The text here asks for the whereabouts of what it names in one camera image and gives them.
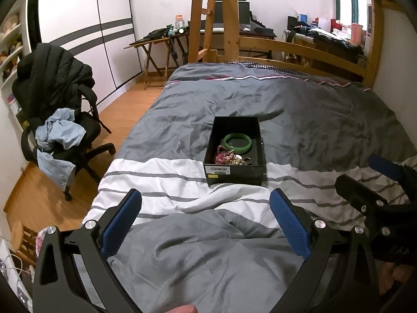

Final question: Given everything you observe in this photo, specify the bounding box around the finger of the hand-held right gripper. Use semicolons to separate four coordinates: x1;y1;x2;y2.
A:
369;156;408;184
335;174;389;216

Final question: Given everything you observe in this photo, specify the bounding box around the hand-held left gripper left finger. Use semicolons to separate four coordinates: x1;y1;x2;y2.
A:
33;188;143;313

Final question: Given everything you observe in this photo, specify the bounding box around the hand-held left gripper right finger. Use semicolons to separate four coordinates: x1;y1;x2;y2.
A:
270;188;382;313

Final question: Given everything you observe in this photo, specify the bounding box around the black jewelry box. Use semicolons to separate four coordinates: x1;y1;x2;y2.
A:
203;116;268;186

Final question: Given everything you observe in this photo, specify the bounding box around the person's right hand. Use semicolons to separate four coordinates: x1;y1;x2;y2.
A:
379;262;411;297

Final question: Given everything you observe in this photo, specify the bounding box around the person's left hand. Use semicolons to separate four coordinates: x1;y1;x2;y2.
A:
163;304;198;313

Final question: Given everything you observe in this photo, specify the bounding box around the green jade bangle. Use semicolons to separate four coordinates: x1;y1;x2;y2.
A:
223;133;252;155

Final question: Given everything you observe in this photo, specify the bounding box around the grey white striped duvet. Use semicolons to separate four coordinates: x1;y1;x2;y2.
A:
78;62;417;313

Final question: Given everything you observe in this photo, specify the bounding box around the black office chair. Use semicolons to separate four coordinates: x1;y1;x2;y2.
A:
13;42;116;202

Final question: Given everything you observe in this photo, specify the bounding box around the wooden stool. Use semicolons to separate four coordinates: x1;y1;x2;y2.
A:
11;221;39;266

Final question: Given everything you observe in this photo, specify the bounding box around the blue denim clothing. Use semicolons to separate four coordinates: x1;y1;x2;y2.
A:
35;108;87;192

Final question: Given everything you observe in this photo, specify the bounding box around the black clothing pile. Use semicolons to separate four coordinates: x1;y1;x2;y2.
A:
306;28;365;57

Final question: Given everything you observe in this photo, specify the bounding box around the pink box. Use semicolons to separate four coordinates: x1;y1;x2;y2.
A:
351;23;365;44

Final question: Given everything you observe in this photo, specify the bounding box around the black jacket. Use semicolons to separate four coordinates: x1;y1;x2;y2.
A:
12;42;112;135

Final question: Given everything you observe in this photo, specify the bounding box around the wooden folding table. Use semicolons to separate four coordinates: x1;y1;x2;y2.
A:
124;35;190;91

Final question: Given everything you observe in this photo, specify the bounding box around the white shelf with plush toys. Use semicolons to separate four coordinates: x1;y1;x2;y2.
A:
0;5;31;131

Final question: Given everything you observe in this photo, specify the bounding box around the computer monitor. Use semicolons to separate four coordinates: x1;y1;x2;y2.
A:
213;1;251;28

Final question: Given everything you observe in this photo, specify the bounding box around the white wardrobe with grey stripes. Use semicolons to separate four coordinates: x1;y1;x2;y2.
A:
26;0;144;105

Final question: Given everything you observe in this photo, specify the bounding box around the teal window frame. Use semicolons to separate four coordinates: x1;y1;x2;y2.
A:
333;0;373;41

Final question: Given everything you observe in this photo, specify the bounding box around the wooden bed frame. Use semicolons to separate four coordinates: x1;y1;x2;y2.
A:
188;0;391;88

